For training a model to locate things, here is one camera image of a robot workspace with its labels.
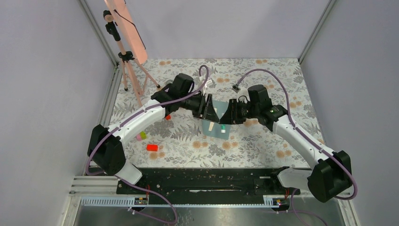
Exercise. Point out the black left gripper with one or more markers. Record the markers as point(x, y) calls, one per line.
point(206, 111)

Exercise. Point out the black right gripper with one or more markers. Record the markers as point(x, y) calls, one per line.
point(232, 117)

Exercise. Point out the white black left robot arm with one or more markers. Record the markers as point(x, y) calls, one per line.
point(106, 146)

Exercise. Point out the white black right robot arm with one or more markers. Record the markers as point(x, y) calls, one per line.
point(330, 171)

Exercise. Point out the floral table mat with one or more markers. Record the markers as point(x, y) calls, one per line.
point(250, 145)

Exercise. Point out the red cylinder block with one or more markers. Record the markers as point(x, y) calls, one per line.
point(152, 148)

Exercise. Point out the pink tripod stand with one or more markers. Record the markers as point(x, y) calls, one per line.
point(126, 59)

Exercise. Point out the pink light panel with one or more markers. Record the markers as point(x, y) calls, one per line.
point(123, 18)

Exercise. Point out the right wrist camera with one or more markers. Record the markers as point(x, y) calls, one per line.
point(240, 91)

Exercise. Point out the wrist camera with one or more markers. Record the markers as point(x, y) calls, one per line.
point(209, 84)
point(240, 91)

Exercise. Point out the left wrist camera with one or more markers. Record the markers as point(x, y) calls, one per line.
point(209, 84)

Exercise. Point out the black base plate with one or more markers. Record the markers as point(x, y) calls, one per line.
point(200, 188)

